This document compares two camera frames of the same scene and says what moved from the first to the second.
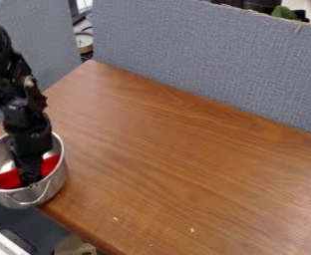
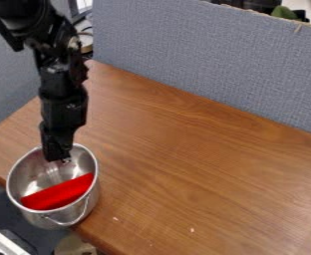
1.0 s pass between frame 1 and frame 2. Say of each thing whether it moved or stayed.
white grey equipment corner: stayed
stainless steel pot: moved
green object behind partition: stayed
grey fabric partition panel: stayed
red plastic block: moved
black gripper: moved
